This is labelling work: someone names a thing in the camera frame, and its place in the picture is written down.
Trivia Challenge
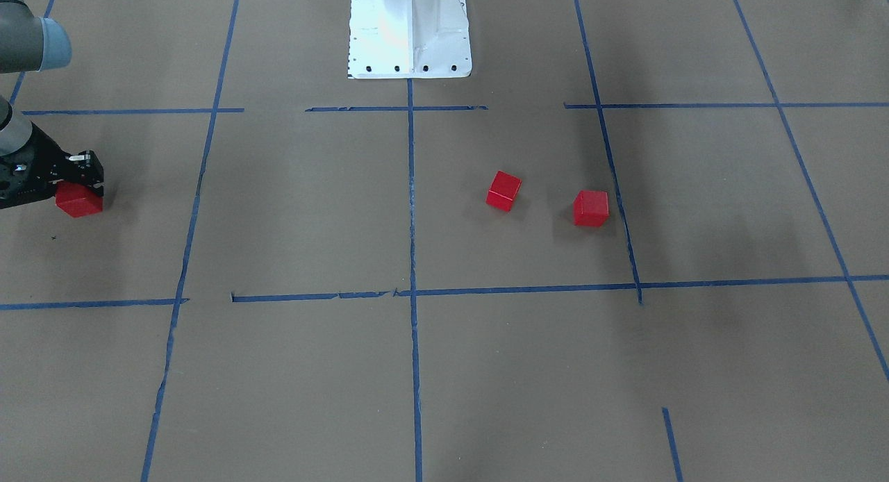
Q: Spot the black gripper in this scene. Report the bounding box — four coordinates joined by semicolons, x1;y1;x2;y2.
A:
1;125;104;209

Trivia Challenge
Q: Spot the white pedestal column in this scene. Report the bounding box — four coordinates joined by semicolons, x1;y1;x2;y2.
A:
347;0;473;80

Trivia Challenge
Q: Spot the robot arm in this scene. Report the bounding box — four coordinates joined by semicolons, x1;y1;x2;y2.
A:
1;0;104;218

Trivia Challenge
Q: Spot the red block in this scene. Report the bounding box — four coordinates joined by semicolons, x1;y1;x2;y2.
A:
485;171;523;213
574;190;610;228

